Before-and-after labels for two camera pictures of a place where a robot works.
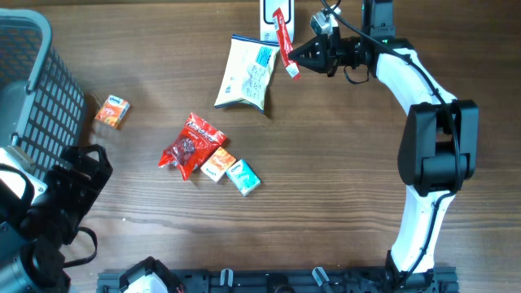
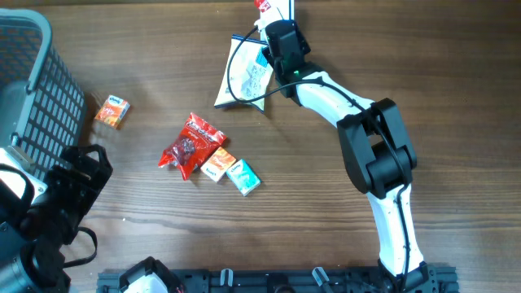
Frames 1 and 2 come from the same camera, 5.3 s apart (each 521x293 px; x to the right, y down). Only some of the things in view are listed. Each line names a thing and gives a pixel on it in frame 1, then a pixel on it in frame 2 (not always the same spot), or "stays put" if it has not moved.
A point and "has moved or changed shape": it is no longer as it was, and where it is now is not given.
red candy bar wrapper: [285, 44] has moved or changed shape
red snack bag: [198, 140] stays put
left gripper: [84, 189] stays put
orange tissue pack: [113, 111] stays put
